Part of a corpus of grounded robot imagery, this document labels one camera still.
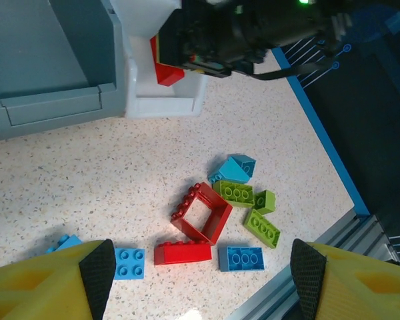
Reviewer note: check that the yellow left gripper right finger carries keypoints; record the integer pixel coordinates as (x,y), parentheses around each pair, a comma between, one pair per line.
(360,293)

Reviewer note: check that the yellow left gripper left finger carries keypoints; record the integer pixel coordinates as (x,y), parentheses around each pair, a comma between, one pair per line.
(36,293)

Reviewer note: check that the red sloped lego brick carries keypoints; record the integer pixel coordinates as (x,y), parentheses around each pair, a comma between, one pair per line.
(168,76)

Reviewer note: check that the long blue lego brick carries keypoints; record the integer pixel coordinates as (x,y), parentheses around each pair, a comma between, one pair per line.
(241,259)

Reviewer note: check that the small green lego brick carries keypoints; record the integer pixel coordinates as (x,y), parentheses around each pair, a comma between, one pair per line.
(265,201)

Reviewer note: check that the long red lego brick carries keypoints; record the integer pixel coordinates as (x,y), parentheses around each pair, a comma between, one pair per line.
(183,254)

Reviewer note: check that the red lego window frame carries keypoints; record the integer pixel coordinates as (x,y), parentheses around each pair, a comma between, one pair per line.
(220,213)

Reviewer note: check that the white plastic bin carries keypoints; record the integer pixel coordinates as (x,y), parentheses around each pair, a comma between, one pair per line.
(163,106)

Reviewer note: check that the long green lego brick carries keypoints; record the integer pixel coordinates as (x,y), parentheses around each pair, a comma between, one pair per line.
(261,228)

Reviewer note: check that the small blue square lego brick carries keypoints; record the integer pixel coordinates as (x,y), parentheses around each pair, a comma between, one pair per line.
(248,165)

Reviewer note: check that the light blue sloped lego brick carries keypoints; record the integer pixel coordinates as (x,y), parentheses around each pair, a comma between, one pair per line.
(228,171)

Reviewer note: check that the blue table side trim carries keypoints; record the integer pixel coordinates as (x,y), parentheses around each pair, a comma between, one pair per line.
(320,133)

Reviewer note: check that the grey plastic bin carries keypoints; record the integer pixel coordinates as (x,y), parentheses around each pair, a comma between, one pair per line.
(36,50)

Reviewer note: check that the aluminium table rail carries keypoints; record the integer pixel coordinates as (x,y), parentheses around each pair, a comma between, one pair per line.
(273,296)

